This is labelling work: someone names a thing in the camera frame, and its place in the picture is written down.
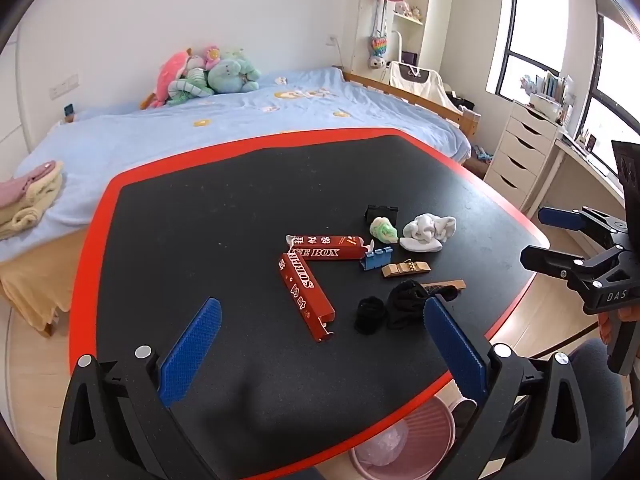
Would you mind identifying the wooden clothespin brown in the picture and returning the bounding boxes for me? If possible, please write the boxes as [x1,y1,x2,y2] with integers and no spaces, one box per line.
[422,280,466,292]

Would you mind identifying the large black sock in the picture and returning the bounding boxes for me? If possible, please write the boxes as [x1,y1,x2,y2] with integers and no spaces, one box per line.
[385,280,459,332]

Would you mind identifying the small black sock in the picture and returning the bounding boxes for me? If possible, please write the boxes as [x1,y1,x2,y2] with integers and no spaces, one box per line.
[354,296,385,336]

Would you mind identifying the white tissue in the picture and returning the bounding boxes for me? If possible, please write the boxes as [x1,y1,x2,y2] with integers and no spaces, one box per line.
[399,214,457,254]

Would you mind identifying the red surprise box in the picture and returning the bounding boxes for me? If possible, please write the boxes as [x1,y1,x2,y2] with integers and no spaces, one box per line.
[278,252,335,342]
[285,234,374,260]

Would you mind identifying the pink trash bin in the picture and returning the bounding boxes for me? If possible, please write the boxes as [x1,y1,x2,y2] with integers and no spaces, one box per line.
[349,396,477,480]

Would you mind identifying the person's right hand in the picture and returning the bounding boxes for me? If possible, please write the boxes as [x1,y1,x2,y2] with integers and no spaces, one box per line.
[598,304,640,346]

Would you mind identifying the white desk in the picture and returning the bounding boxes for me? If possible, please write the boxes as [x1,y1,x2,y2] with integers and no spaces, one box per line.
[522,139,625,218]

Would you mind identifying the white drawer cabinet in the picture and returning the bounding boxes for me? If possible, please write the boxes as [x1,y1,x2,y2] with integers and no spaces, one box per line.
[484,101,560,211]

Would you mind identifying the blue binder clip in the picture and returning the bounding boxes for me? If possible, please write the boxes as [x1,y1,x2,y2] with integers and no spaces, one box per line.
[360,247,393,271]

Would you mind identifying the green white crumpled paper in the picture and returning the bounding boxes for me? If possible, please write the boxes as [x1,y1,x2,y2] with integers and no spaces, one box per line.
[369,217,398,244]

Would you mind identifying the bed with blue sheet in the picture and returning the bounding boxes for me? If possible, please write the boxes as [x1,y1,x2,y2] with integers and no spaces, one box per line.
[1,68,471,333]

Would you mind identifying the black binder clip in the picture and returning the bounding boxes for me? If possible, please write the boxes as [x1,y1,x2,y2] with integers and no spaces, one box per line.
[363,205,398,226]

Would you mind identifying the red edged black table mat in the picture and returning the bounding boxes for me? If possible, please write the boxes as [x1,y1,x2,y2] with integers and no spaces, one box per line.
[68,128,547,479]

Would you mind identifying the white tote bag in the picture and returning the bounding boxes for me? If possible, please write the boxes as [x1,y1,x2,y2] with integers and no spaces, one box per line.
[387,61,462,114]

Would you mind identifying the folded cream pink blankets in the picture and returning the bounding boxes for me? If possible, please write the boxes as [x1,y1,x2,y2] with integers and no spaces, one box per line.
[1,160,64,240]

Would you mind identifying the white bookshelf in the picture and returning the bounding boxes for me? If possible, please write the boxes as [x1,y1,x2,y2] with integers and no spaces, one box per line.
[343,0,452,80]

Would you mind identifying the rainbow hanging plush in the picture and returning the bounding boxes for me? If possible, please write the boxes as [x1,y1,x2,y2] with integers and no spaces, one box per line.
[369,0,387,70]

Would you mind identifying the striped green plush toy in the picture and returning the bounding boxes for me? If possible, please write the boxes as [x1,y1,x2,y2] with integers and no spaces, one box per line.
[166,67,214,105]

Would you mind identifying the pink plush toy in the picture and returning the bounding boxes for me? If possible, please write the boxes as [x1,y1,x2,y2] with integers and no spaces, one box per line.
[139,48,192,110]

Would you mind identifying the black camera box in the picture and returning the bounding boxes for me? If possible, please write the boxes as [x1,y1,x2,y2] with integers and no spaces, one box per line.
[612,141,640,224]

